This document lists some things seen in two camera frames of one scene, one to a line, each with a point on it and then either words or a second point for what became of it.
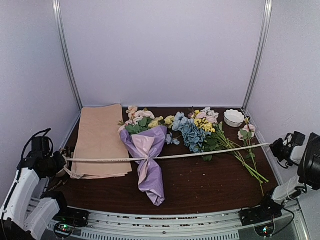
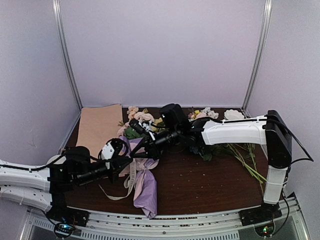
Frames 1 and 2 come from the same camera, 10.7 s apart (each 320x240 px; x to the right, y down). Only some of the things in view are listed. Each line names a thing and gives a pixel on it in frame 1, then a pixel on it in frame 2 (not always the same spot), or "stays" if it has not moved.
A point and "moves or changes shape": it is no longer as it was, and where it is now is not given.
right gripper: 275,146 -> 152,151
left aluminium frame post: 57,9 stays
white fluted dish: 233,118 stays
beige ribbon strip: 67,159 -> 128,183
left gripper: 60,163 -> 116,164
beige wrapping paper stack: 100,134 stays
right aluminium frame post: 268,13 stays
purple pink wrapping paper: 145,144 moves or changes shape
